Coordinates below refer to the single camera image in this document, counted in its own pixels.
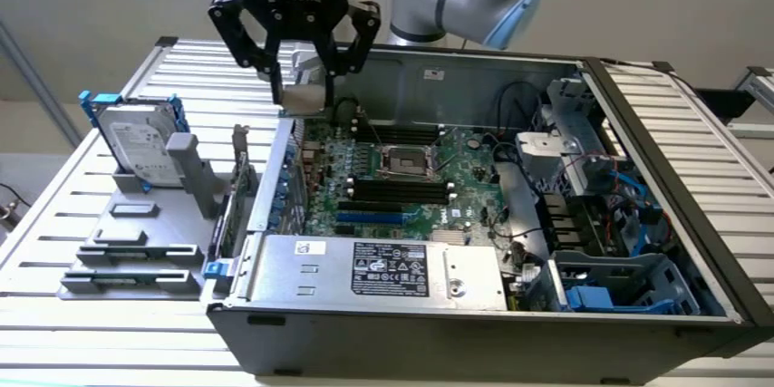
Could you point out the black open PC case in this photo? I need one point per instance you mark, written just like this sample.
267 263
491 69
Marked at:
483 346

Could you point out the black fan shroud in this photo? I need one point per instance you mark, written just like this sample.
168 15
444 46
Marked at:
574 224

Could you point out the silver metal drive cage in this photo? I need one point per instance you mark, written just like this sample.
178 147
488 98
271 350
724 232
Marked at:
574 133

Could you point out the blue case latch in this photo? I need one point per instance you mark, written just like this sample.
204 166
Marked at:
217 268

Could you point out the thin metal locking lever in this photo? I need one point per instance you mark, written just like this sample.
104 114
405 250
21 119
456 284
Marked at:
444 164

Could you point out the silver power supply unit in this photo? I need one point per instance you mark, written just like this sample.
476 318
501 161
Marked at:
339 278

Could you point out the grey blue disk bay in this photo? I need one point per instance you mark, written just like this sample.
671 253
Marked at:
610 269

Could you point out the green graphics card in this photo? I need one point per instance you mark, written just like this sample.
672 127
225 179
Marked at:
239 192

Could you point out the round coin cell battery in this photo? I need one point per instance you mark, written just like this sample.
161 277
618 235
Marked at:
473 142

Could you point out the grey parts rack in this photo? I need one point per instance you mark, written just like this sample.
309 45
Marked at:
150 224

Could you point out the grey square CPU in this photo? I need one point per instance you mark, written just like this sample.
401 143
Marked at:
304 99

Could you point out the green motherboard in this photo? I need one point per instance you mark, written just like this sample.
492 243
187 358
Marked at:
471 183

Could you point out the black box beside table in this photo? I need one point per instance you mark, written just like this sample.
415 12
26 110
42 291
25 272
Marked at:
722 103

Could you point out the small silver chipset heatsink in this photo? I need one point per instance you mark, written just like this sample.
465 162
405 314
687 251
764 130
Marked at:
449 237

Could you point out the blue expansion slot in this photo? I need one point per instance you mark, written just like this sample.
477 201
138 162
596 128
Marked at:
368 217

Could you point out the black expansion slot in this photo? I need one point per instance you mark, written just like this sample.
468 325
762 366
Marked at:
368 207

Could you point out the CPU socket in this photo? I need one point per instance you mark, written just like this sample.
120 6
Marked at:
407 161

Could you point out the blue disk caddy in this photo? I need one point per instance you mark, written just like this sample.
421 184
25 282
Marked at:
180 113

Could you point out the aluminium frame rail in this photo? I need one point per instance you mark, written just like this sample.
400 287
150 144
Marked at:
755 101

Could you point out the silver hard disk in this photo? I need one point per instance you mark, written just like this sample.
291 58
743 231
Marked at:
136 142

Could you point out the black RAM slot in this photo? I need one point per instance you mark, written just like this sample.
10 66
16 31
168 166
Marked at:
399 187
399 199
399 193
392 137
392 128
392 142
399 181
392 132

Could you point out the grey metal pole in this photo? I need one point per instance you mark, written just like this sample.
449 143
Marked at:
36 83

